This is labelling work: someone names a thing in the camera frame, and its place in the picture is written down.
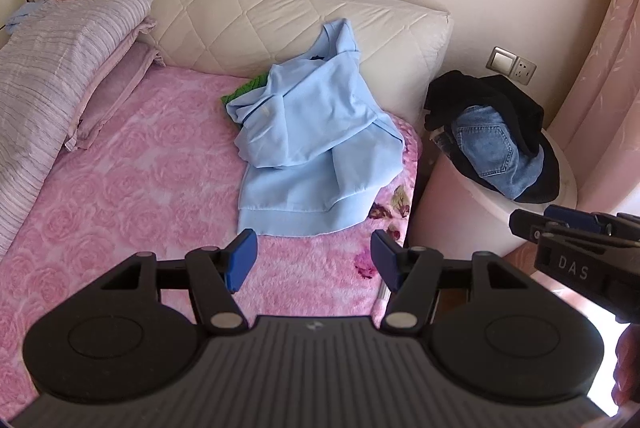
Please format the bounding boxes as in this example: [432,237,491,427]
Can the white folded quilt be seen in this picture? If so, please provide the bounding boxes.
[0,0,155,259]

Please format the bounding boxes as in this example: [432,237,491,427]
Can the cream quilted headboard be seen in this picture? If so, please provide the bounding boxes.
[79,0,455,129]

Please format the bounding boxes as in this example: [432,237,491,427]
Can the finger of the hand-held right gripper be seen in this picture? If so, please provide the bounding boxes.
[545,205,640,239]
[509,209,640,253]

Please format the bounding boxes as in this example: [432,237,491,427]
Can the black garment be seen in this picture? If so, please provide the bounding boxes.
[423,70,561,203]

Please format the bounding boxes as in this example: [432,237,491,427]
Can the white round nightstand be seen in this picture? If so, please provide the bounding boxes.
[410,128,578,261]

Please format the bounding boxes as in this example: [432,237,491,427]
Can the wall light switch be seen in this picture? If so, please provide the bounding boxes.
[486,46,521,76]

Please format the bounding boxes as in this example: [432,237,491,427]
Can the person's right hand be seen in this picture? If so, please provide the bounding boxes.
[614,322,640,410]

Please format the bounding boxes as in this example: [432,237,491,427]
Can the wall power socket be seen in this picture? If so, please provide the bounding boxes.
[510,56,537,86]

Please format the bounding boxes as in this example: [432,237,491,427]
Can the pink curtain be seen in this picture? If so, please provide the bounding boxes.
[500,0,640,324]

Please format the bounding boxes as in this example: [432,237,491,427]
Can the green knit sweater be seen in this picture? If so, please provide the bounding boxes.
[221,75,271,125]

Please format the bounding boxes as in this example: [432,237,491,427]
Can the pink floral blanket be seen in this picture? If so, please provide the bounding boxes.
[0,65,423,414]

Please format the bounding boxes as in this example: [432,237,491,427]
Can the blue jeans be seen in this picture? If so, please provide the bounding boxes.
[440,105,546,200]

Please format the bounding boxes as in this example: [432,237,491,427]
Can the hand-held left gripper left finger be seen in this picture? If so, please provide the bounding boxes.
[100,228,259,335]

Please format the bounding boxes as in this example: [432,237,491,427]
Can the lilac pillow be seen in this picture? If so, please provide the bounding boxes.
[62,42,166,152]

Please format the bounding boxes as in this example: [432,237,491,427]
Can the blue cloth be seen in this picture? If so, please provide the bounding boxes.
[5,2,47,33]

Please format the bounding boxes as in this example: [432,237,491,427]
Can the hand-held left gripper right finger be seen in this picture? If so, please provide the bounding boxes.
[371,229,532,335]

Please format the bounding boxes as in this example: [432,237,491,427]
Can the light blue sweatshirt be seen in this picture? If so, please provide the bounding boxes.
[225,18,406,237]

